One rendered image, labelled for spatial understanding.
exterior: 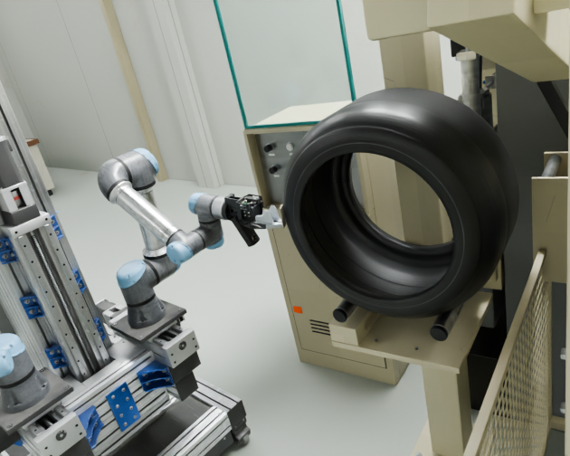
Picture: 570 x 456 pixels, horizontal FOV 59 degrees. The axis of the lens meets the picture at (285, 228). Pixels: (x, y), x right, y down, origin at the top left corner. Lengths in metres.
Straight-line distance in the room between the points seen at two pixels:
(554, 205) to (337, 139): 0.58
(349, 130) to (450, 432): 1.34
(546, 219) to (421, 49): 0.55
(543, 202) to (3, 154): 1.58
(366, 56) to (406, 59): 2.76
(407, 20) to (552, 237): 0.84
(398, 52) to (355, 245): 0.58
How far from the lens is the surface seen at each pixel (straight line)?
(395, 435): 2.34
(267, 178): 2.31
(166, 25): 5.68
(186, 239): 1.66
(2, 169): 1.84
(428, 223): 1.61
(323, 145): 1.21
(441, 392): 2.01
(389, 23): 0.81
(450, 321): 1.36
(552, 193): 1.41
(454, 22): 0.65
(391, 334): 1.51
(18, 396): 1.91
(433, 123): 1.15
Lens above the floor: 1.71
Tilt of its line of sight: 23 degrees down
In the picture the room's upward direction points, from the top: 13 degrees counter-clockwise
